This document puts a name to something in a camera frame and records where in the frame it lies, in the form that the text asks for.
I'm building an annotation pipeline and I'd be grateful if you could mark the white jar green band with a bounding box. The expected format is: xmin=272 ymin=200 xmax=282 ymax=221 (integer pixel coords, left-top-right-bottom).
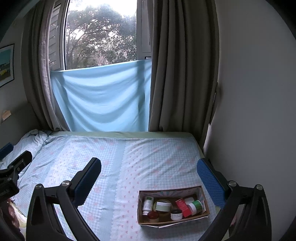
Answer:
xmin=187 ymin=200 xmax=203 ymax=216

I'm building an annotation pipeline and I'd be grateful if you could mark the red Marubi cosmetic box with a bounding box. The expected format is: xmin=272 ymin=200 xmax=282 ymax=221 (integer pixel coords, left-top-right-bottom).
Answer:
xmin=175 ymin=198 xmax=192 ymax=218

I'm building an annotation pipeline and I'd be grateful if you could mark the grey jar black lid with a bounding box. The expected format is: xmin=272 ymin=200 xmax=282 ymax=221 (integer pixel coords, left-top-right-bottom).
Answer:
xmin=170 ymin=208 xmax=183 ymax=221

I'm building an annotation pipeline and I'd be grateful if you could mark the light green jar white lid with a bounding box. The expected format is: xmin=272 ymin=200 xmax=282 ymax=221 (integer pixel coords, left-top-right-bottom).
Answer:
xmin=155 ymin=201 xmax=171 ymax=212

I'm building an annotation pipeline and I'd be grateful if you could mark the red and silver jar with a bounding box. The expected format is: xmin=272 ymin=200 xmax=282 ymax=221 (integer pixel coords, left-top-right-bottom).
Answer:
xmin=147 ymin=211 xmax=159 ymax=222

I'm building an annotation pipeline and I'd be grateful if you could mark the white bottle green label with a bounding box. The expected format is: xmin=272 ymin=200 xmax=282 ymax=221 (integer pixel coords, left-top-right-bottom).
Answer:
xmin=142 ymin=196 xmax=154 ymax=216

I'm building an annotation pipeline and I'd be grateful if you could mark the white earbuds case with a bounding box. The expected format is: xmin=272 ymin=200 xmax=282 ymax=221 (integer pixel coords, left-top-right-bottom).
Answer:
xmin=184 ymin=197 xmax=195 ymax=205

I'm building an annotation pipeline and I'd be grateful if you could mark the yellow tape roll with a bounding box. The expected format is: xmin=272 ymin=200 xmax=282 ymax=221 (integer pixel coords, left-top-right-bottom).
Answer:
xmin=152 ymin=199 xmax=173 ymax=222

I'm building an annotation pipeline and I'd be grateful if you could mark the person's left hand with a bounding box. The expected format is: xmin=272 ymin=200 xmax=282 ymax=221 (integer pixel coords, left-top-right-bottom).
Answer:
xmin=1 ymin=198 xmax=20 ymax=231

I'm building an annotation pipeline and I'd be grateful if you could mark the grey left curtain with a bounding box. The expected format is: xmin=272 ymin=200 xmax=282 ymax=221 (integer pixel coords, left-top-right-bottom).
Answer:
xmin=21 ymin=1 xmax=69 ymax=131

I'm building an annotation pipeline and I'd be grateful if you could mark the grey curtain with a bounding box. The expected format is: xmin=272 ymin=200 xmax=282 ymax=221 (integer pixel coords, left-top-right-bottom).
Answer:
xmin=21 ymin=1 xmax=69 ymax=131
xmin=147 ymin=1 xmax=219 ymax=146

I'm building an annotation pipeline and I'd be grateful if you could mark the cardboard box pink side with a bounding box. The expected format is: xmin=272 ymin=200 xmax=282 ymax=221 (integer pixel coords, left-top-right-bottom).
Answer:
xmin=137 ymin=186 xmax=210 ymax=228

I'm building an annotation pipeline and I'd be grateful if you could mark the light blue hanging cloth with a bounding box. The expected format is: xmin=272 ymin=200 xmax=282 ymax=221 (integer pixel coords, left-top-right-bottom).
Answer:
xmin=50 ymin=60 xmax=152 ymax=132

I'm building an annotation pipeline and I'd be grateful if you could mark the window with trees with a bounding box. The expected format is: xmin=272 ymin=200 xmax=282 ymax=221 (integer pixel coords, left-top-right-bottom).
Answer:
xmin=49 ymin=1 xmax=151 ymax=70

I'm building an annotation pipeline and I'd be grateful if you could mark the grey right curtain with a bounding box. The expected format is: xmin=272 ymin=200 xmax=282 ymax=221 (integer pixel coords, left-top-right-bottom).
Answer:
xmin=147 ymin=1 xmax=219 ymax=146

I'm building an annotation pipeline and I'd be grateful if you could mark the framed wall picture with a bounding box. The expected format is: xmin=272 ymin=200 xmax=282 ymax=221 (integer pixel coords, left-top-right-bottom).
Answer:
xmin=0 ymin=44 xmax=15 ymax=87

